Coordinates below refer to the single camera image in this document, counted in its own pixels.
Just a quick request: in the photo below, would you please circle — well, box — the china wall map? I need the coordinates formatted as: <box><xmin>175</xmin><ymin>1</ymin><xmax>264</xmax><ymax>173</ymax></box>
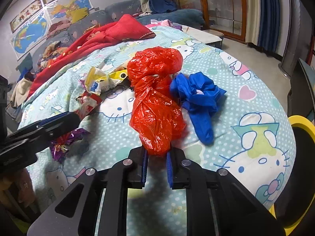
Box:
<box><xmin>46</xmin><ymin>0</ymin><xmax>93</xmax><ymax>23</ymax></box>

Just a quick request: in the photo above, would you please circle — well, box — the world wall map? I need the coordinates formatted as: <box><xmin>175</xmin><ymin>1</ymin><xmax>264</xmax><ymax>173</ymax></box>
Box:
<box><xmin>10</xmin><ymin>10</ymin><xmax>50</xmax><ymax>60</ymax></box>

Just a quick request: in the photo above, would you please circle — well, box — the red blanket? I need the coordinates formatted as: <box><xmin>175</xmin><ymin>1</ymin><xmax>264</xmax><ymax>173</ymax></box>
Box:
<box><xmin>28</xmin><ymin>14</ymin><xmax>156</xmax><ymax>96</ymax></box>

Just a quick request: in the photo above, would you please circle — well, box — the right blue curtain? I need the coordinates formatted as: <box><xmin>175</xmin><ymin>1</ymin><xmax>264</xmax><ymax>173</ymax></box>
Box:
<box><xmin>258</xmin><ymin>0</ymin><xmax>280</xmax><ymax>53</ymax></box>

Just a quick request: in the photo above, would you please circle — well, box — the yellow rimmed black trash bin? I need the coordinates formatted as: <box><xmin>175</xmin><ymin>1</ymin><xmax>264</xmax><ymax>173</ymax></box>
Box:
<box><xmin>270</xmin><ymin>115</ymin><xmax>314</xmax><ymax>235</ymax></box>

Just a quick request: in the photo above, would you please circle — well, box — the purple foil wrapper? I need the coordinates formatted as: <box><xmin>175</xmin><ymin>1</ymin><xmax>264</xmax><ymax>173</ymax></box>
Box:
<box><xmin>49</xmin><ymin>128</ymin><xmax>90</xmax><ymax>163</ymax></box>

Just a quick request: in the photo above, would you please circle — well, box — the red white candy wrapper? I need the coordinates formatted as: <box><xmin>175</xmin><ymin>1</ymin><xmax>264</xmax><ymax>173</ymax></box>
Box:
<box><xmin>74</xmin><ymin>91</ymin><xmax>102</xmax><ymax>120</ymax></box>

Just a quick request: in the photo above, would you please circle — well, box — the person's left hand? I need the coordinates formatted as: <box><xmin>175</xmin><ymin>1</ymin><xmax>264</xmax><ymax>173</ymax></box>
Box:
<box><xmin>1</xmin><ymin>168</ymin><xmax>36</xmax><ymax>209</ymax></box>

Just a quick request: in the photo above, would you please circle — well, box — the round footstool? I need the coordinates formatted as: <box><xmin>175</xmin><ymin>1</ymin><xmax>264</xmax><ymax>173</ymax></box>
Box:
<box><xmin>204</xmin><ymin>29</ymin><xmax>224</xmax><ymax>41</ymax></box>

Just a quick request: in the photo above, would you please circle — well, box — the blue plastic bag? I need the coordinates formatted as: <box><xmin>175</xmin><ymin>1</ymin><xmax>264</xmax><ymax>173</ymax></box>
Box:
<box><xmin>170</xmin><ymin>72</ymin><xmax>226</xmax><ymax>145</ymax></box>

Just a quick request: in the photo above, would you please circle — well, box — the coffee table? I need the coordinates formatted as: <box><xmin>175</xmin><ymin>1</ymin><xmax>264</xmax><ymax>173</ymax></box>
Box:
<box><xmin>182</xmin><ymin>25</ymin><xmax>223</xmax><ymax>49</ymax></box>

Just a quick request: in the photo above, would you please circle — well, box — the hello kitty quilt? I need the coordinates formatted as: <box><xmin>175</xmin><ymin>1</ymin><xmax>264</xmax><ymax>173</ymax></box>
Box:
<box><xmin>20</xmin><ymin>27</ymin><xmax>296</xmax><ymax>235</ymax></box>

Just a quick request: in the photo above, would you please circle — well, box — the silver tower air conditioner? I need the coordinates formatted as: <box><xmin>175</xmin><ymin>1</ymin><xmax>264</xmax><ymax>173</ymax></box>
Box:
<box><xmin>279</xmin><ymin>0</ymin><xmax>313</xmax><ymax>78</ymax></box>

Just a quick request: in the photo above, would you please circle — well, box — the blue grey sofa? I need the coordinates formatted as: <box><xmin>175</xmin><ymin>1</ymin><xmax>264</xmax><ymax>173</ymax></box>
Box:
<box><xmin>16</xmin><ymin>0</ymin><xmax>206</xmax><ymax>73</ymax></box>

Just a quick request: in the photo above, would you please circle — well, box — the wooden glass sliding door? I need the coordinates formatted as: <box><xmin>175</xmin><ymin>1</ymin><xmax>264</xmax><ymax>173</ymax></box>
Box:
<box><xmin>172</xmin><ymin>0</ymin><xmax>247</xmax><ymax>43</ymax></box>

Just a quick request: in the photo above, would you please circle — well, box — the yellow snack wrapper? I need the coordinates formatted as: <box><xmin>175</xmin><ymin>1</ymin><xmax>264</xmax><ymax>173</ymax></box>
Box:
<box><xmin>79</xmin><ymin>67</ymin><xmax>128</xmax><ymax>95</ymax></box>

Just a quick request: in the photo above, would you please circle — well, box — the red plastic bag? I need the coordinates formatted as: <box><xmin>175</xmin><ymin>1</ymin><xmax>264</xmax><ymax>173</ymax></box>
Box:
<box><xmin>127</xmin><ymin>46</ymin><xmax>186</xmax><ymax>156</ymax></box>

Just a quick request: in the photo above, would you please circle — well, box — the tv cabinet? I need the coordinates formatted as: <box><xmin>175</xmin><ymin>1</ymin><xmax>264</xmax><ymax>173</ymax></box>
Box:
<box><xmin>287</xmin><ymin>58</ymin><xmax>315</xmax><ymax>124</ymax></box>

